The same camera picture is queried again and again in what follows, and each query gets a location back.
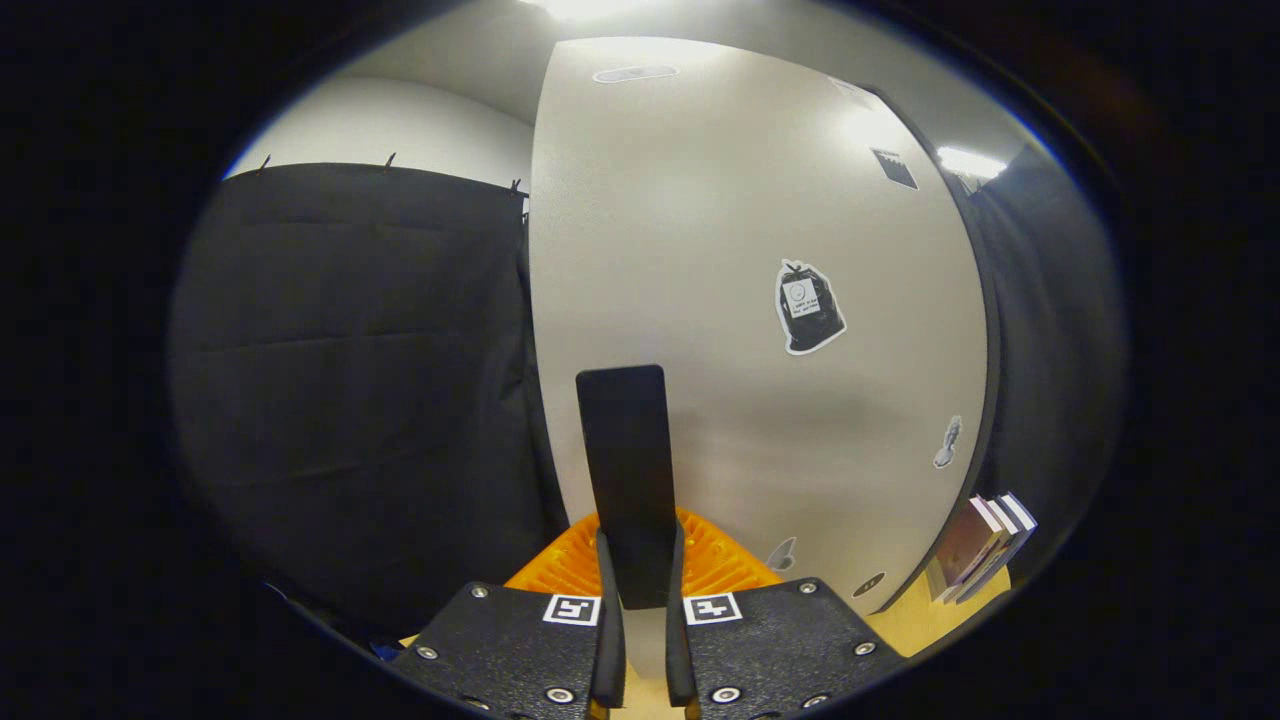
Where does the black backdrop cloth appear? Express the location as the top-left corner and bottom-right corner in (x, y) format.
(168, 145), (1129, 646)

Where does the black door handle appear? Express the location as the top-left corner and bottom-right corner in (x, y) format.
(575, 364), (681, 611)

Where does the light grey cabinet door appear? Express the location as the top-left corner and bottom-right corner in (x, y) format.
(528, 36), (991, 691)

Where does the small ceiling light panel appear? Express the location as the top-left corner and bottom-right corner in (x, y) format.
(937, 147), (1009, 181)

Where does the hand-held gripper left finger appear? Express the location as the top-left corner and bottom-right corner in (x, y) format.
(385, 513), (628, 720)

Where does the large ceiling light panel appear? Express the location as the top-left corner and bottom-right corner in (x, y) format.
(520, 0), (641, 21)

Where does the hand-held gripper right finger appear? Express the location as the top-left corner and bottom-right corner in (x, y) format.
(665, 508), (906, 720)

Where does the white book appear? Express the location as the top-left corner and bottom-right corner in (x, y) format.
(955, 497), (1021, 604)

